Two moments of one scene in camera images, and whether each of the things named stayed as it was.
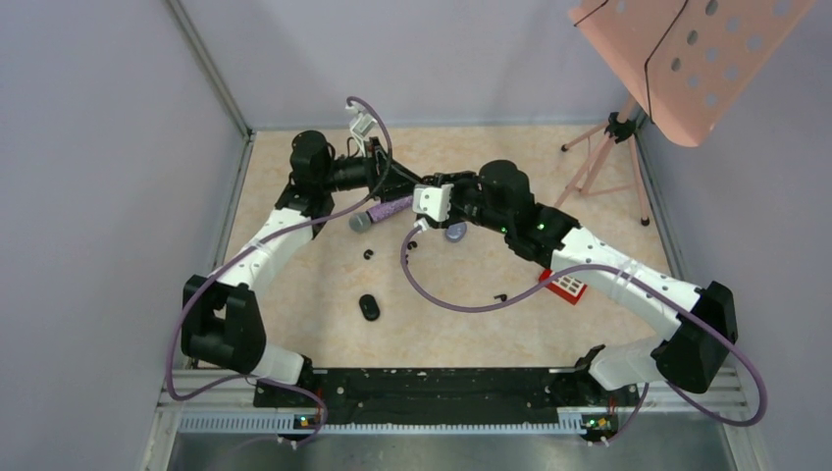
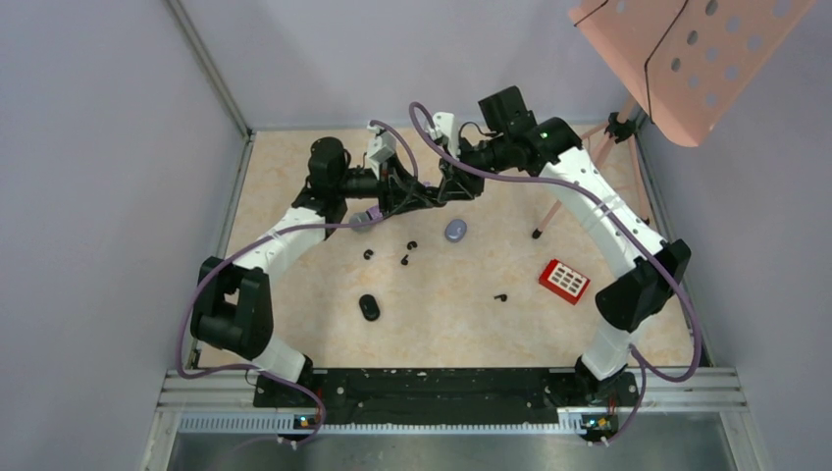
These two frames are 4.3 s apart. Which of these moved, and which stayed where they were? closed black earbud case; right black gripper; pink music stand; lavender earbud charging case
Moved: right black gripper
Stayed: closed black earbud case; pink music stand; lavender earbud charging case
